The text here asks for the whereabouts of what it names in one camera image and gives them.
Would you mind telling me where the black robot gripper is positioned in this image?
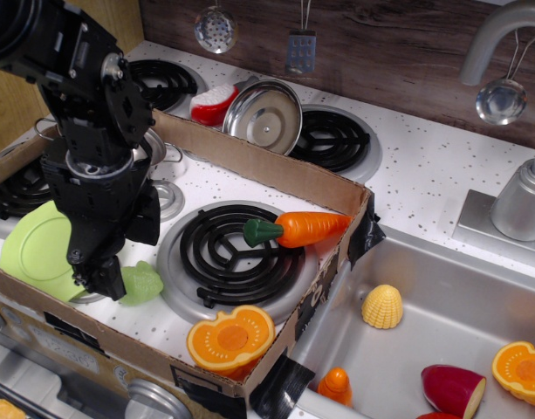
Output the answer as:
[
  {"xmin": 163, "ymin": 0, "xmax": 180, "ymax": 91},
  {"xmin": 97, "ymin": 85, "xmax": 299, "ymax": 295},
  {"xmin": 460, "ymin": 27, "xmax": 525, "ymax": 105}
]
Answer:
[{"xmin": 41, "ymin": 148, "xmax": 161, "ymax": 301}]

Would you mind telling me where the grey stove knob centre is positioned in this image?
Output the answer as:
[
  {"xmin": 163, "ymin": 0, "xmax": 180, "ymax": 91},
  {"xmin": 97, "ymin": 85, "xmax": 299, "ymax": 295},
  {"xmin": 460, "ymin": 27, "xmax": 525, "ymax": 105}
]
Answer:
[{"xmin": 153, "ymin": 180, "xmax": 185, "ymax": 223}]

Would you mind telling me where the hanging steel skimmer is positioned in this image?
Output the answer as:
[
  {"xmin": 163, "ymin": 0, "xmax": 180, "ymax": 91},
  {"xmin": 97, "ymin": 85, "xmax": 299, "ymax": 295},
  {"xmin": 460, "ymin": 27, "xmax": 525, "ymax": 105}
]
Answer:
[{"xmin": 194, "ymin": 1, "xmax": 239, "ymax": 54}]

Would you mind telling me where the grey sink basin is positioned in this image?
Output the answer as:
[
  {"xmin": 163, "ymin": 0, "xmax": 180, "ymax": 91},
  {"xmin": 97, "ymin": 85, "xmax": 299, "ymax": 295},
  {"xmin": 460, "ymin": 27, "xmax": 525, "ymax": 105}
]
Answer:
[{"xmin": 292, "ymin": 228, "xmax": 535, "ymax": 418}]

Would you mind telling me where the small orange toy bottle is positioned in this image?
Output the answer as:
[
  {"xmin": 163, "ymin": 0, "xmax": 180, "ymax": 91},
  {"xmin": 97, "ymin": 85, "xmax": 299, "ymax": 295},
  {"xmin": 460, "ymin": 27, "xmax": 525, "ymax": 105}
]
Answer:
[{"xmin": 316, "ymin": 367, "xmax": 353, "ymax": 408}]

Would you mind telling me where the grey toy faucet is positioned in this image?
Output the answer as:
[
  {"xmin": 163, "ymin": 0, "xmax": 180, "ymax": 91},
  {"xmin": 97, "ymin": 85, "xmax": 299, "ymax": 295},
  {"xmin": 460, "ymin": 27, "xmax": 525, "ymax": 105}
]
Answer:
[{"xmin": 450, "ymin": 0, "xmax": 535, "ymax": 265}]

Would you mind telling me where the orange pumpkin half in sink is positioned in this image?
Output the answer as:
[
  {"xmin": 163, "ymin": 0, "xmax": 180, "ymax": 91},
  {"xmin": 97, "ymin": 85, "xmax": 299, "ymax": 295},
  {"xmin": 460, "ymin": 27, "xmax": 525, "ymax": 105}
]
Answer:
[{"xmin": 491, "ymin": 341, "xmax": 535, "ymax": 406}]

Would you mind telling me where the steel pot lid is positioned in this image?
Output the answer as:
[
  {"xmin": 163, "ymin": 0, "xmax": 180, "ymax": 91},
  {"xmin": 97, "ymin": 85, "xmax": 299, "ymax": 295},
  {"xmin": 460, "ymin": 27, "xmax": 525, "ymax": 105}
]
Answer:
[{"xmin": 223, "ymin": 79, "xmax": 303, "ymax": 155}]

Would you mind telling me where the red toy sweet potato half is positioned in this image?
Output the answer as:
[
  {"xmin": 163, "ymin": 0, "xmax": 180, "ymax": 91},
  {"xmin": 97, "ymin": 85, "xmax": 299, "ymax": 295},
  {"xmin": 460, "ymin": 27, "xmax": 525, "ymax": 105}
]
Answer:
[{"xmin": 421, "ymin": 365, "xmax": 487, "ymax": 418}]

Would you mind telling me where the orange toy carrot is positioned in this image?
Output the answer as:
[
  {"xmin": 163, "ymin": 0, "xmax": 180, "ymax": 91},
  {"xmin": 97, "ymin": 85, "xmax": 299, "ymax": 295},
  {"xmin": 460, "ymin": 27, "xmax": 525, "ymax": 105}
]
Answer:
[{"xmin": 243, "ymin": 211, "xmax": 353, "ymax": 248}]

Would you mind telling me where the front right black burner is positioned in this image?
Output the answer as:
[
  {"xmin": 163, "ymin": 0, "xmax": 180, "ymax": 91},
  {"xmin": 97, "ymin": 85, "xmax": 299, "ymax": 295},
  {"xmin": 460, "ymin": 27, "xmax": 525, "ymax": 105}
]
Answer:
[{"xmin": 156, "ymin": 201, "xmax": 319, "ymax": 325}]

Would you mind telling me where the grey stove knob under plate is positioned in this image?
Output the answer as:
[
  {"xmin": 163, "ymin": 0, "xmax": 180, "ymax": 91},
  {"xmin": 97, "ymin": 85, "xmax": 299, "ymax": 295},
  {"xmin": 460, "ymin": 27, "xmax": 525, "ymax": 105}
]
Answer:
[{"xmin": 70, "ymin": 292, "xmax": 105, "ymax": 305}]

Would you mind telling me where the yellow toy at bottom left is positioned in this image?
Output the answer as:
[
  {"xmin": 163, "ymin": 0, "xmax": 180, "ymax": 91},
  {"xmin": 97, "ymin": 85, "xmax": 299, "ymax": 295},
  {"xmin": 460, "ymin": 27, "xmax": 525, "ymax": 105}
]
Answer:
[{"xmin": 0, "ymin": 399, "xmax": 27, "ymax": 419}]

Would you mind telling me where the stainless steel pot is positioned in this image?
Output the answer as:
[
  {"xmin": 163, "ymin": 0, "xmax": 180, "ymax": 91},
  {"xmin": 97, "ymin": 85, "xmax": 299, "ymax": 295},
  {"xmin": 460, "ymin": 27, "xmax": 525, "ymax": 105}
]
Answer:
[{"xmin": 33, "ymin": 118, "xmax": 183, "ymax": 168}]

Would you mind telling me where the brown cardboard fence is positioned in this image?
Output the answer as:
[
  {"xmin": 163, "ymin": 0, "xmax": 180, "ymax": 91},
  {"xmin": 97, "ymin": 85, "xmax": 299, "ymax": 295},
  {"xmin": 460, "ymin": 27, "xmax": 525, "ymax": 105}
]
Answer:
[{"xmin": 0, "ymin": 112, "xmax": 382, "ymax": 418}]

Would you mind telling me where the yellow toy corn piece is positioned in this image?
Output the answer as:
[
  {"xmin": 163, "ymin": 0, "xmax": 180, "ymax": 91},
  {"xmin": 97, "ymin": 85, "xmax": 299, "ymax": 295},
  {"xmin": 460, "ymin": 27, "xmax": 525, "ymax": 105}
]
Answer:
[{"xmin": 361, "ymin": 285, "xmax": 403, "ymax": 329}]

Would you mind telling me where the front left black burner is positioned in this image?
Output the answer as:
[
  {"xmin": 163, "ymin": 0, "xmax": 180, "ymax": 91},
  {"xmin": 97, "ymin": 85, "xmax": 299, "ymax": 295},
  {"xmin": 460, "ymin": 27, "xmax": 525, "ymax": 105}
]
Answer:
[{"xmin": 0, "ymin": 158, "xmax": 51, "ymax": 238}]

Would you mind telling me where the light green toy broccoli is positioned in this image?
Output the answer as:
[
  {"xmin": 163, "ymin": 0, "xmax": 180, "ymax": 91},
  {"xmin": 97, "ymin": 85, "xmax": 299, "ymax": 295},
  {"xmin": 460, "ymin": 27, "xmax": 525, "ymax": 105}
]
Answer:
[{"xmin": 120, "ymin": 261, "xmax": 163, "ymax": 306}]

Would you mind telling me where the back right black burner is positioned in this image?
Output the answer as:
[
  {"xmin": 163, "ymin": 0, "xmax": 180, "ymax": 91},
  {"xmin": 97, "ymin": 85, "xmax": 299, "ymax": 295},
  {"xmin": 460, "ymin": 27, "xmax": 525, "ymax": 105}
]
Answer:
[{"xmin": 290, "ymin": 105, "xmax": 382, "ymax": 183}]

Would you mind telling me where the hanging steel spatula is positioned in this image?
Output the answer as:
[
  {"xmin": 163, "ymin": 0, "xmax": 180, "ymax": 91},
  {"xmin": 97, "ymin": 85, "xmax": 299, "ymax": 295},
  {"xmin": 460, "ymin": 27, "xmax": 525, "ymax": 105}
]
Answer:
[{"xmin": 285, "ymin": 1, "xmax": 317, "ymax": 75}]

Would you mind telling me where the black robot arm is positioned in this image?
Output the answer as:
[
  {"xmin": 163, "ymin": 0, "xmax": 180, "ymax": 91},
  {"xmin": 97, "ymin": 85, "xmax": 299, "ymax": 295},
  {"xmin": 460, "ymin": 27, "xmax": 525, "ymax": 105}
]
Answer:
[{"xmin": 0, "ymin": 1, "xmax": 160, "ymax": 300}]

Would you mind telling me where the grey oven knob front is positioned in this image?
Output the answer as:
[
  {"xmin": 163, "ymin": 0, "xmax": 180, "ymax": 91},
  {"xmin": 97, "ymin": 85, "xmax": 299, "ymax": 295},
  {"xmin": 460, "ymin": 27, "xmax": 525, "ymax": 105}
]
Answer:
[{"xmin": 124, "ymin": 379, "xmax": 193, "ymax": 419}]

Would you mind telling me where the light green plastic plate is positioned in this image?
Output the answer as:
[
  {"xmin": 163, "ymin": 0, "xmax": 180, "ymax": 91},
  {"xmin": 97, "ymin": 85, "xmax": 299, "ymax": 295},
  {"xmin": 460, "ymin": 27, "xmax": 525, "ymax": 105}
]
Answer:
[{"xmin": 0, "ymin": 201, "xmax": 85, "ymax": 302}]

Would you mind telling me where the hanging steel ladle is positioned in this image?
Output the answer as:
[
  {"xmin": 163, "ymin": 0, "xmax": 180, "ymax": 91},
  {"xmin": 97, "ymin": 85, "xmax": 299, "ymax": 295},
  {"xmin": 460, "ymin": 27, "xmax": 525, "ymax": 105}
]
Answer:
[{"xmin": 476, "ymin": 30, "xmax": 535, "ymax": 126}]

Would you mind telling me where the red toy piece bottom edge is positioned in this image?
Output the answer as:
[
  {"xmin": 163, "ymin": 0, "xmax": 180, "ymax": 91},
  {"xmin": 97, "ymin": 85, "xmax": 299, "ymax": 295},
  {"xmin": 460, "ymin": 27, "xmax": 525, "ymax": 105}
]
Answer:
[{"xmin": 416, "ymin": 411, "xmax": 460, "ymax": 419}]

